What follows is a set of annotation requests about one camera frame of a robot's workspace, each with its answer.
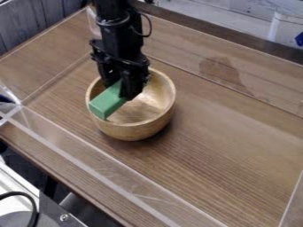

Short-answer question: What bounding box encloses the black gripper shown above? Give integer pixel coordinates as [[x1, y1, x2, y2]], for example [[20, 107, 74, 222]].
[[90, 39, 151, 101]]

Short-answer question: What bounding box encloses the clear acrylic front wall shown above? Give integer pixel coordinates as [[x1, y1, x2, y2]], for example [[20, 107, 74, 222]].
[[0, 85, 227, 227]]

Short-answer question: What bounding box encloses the black cable bottom left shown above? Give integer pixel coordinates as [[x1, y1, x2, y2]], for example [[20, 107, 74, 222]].
[[0, 191, 40, 227]]

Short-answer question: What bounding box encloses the grey metal stand base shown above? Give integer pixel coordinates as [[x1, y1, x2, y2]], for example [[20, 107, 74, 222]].
[[0, 206, 89, 227]]

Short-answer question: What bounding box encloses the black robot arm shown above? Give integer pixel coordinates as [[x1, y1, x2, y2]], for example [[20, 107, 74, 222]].
[[90, 0, 153, 100]]

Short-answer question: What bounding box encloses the white container top right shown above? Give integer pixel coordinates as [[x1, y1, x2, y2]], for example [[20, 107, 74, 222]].
[[267, 12, 303, 50]]

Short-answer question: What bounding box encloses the green rectangular block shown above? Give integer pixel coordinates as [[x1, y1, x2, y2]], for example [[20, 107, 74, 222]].
[[89, 79, 142, 121]]

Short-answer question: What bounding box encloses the brown wooden bowl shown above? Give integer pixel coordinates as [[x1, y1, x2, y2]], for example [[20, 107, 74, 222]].
[[86, 68, 177, 141]]

